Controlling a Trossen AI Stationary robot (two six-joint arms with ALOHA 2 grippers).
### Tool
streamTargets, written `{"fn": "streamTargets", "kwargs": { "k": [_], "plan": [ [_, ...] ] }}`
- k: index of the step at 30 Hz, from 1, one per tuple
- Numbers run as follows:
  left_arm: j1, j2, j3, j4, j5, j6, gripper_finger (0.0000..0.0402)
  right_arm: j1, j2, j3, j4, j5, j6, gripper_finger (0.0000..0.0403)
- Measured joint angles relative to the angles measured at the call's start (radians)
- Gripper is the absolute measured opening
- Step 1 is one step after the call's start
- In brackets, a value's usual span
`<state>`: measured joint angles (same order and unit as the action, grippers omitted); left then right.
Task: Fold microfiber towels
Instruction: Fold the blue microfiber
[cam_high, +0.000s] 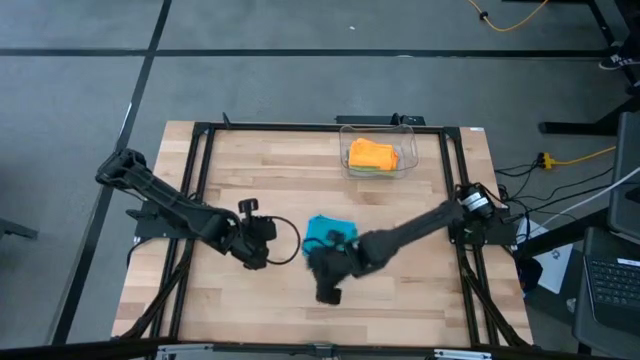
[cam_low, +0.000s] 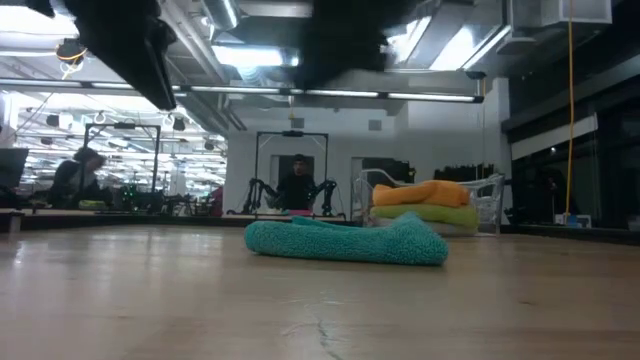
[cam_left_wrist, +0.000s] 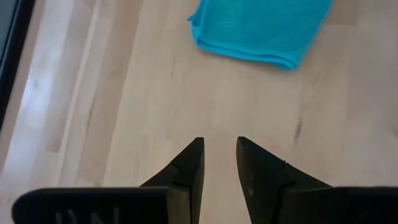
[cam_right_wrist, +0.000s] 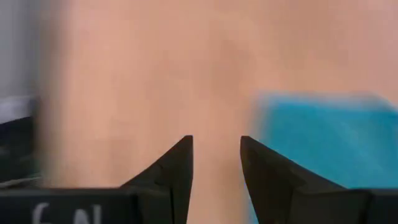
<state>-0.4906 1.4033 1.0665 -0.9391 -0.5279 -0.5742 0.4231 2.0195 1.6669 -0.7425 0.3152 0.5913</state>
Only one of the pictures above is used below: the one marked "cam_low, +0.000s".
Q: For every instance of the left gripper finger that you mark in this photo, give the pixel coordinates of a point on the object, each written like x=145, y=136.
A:
x=145, y=75

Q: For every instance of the orange microfiber towel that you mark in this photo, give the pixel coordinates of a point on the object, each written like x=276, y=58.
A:
x=425, y=194

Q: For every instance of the lime green microfiber towel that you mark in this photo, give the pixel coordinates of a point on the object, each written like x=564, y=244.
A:
x=440, y=214

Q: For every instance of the teal microfiber towel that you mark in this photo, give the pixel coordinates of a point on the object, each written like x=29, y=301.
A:
x=350, y=245

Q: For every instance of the light grey microfiber towel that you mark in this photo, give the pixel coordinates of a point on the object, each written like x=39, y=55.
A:
x=460, y=230

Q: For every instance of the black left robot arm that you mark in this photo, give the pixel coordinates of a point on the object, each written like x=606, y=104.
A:
x=40, y=6

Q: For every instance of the background black robot arm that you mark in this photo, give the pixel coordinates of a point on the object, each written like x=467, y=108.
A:
x=255, y=192
x=327, y=192

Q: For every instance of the long ceiling light bar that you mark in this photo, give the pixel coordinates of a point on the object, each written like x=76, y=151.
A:
x=430, y=96

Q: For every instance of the dark background robot station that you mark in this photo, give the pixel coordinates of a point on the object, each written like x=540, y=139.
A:
x=135, y=197

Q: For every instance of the person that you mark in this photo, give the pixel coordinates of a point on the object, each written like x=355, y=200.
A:
x=75, y=182
x=297, y=187

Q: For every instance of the small background green towel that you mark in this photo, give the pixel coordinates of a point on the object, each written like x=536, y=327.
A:
x=92, y=204

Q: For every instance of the dark background table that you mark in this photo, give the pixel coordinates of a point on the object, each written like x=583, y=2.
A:
x=300, y=218
x=125, y=219

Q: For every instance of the dark background monitor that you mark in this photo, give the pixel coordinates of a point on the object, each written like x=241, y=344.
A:
x=12, y=167

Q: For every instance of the clear plastic bin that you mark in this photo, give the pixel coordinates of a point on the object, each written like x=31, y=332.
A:
x=492, y=200

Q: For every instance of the small white blue box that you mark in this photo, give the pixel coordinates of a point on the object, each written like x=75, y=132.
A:
x=575, y=221

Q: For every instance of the black background station frame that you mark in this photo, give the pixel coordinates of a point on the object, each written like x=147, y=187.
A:
x=122, y=125
x=292, y=133

